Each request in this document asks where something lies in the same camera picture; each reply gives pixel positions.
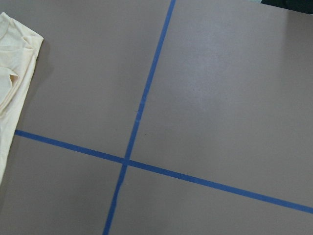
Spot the beige long-sleeve graphic shirt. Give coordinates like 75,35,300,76
0,12,44,179

